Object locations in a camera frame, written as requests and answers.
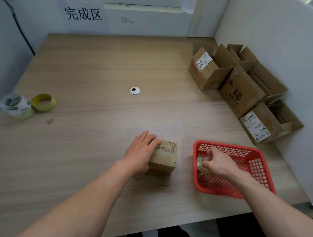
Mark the small taped cardboard box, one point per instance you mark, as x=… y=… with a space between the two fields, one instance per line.
x=165 y=158

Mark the black trousers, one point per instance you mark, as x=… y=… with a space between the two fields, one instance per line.
x=239 y=225

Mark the person's right fingers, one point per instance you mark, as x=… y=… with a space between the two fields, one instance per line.
x=212 y=156

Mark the person's left hand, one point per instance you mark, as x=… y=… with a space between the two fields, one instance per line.
x=137 y=153

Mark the clear plastic packet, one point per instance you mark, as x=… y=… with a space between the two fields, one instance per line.
x=200 y=164

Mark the open cardboard box large label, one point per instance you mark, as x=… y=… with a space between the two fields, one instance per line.
x=264 y=125

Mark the open cardboard box handwritten label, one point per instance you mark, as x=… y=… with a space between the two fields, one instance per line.
x=207 y=70

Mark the white green printed tape roll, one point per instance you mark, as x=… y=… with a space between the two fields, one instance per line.
x=17 y=103

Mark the pale yellow tape roll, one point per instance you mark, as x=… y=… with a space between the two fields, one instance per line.
x=27 y=114

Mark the white paper sign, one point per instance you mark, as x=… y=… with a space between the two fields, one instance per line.
x=83 y=14

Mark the person's left forearm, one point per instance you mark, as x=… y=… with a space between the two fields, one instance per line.
x=80 y=202

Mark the person's right hand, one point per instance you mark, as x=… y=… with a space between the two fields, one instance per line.
x=221 y=164

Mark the person's right forearm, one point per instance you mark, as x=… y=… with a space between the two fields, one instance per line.
x=271 y=207

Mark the red plastic basket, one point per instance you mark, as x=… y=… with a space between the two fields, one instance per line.
x=256 y=166

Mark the person's left fingers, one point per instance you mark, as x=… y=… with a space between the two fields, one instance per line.
x=146 y=140

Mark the plain open cardboard box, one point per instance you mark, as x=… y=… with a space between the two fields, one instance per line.
x=244 y=55

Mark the open cardboard box black print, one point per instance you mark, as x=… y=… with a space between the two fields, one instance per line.
x=240 y=94

